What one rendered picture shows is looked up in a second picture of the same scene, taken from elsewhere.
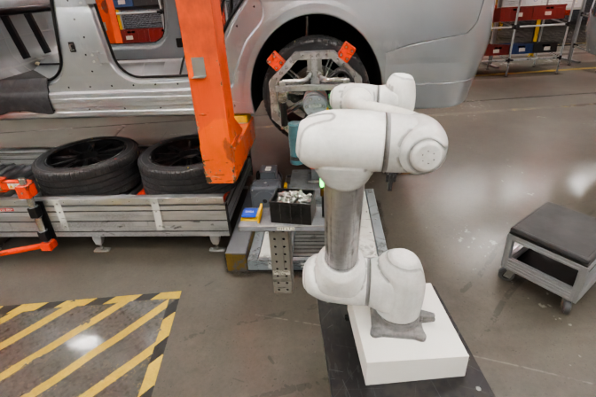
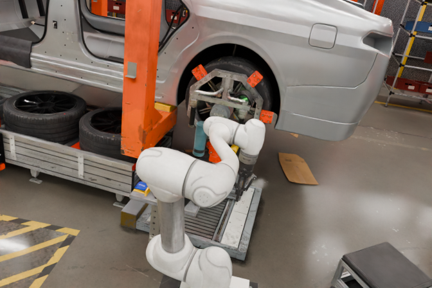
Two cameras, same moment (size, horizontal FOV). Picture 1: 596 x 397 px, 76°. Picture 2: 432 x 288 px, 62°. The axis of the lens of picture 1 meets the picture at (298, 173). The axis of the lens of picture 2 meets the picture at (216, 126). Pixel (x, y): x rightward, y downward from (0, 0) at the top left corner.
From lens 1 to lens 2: 0.53 m
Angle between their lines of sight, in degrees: 6
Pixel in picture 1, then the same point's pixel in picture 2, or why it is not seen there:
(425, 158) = (201, 198)
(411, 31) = (309, 75)
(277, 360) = not seen: outside the picture
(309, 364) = not seen: outside the picture
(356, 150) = (166, 180)
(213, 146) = (130, 128)
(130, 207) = (63, 155)
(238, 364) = not seen: outside the picture
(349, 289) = (172, 267)
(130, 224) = (60, 168)
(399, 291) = (206, 278)
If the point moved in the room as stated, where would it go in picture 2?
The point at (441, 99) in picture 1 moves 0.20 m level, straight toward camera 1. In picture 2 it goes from (325, 134) to (317, 143)
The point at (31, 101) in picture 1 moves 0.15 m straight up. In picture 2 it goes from (16, 56) to (15, 38)
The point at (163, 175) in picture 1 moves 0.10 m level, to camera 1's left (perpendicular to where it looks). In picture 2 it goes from (93, 137) to (81, 135)
